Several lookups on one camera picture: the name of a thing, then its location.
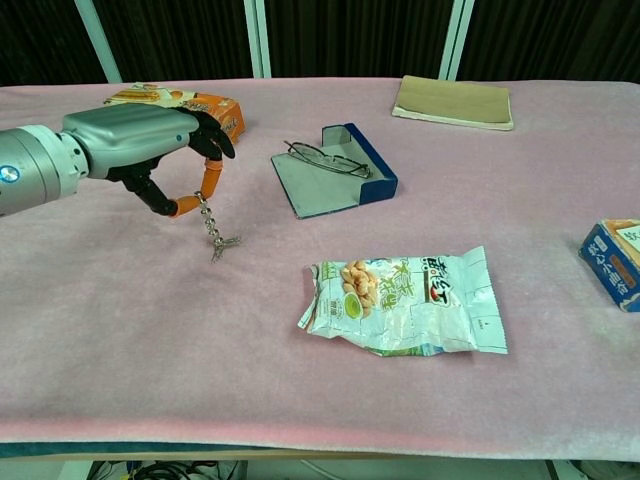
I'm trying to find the white green snack bag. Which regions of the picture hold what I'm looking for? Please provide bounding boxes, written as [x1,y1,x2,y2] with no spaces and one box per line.
[296,245,509,357]

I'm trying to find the blue open glasses case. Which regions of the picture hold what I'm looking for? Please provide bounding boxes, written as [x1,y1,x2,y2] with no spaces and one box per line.
[270,122,399,221]

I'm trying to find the black cable bundle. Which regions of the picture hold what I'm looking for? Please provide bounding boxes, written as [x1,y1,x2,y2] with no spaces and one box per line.
[89,459,246,480]

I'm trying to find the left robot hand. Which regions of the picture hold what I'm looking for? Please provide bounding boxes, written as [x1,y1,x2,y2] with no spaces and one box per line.
[60,102,236,219]

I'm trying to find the orange biscuit box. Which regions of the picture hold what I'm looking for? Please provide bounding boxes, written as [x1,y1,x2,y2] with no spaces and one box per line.
[103,83,246,146]

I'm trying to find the pale partition post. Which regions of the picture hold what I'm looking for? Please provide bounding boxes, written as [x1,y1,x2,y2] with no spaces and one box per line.
[437,0,476,81]
[243,0,273,79]
[74,0,124,84]

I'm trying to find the thin-framed eyeglasses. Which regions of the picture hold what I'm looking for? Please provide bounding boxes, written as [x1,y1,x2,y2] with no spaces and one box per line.
[283,140,372,180]

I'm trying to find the magnetic bead chain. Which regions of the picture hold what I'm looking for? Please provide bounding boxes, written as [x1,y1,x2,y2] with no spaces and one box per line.
[193,189,224,249]

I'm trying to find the pink table cloth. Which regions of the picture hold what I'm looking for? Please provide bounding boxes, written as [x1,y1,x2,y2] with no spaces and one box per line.
[0,77,640,461]

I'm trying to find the blue snack box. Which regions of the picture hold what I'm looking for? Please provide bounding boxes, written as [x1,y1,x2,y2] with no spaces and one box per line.
[578,218,640,313]

